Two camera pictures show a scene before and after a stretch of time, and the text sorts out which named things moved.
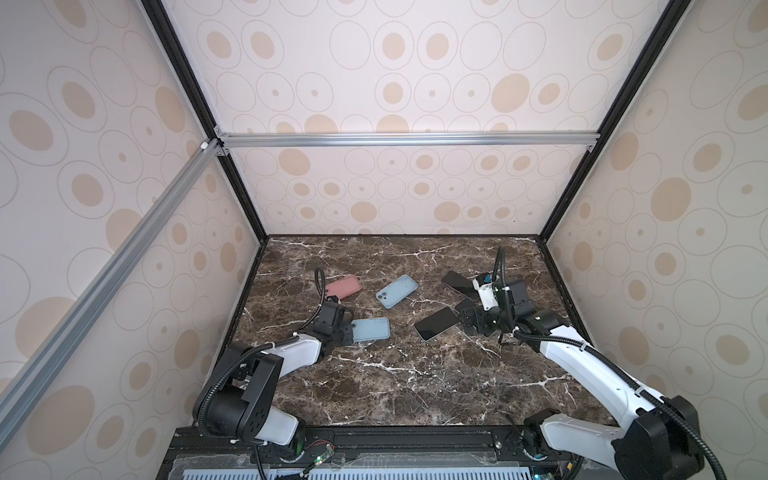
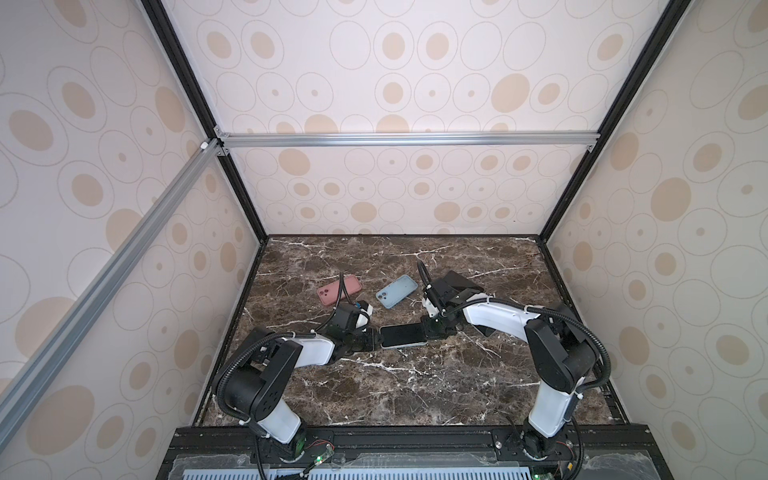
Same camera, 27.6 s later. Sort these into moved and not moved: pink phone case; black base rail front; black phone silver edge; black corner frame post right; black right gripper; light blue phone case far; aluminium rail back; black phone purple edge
Moved: black phone silver edge; black right gripper
Not moved: pink phone case; black corner frame post right; aluminium rail back; black phone purple edge; black base rail front; light blue phone case far
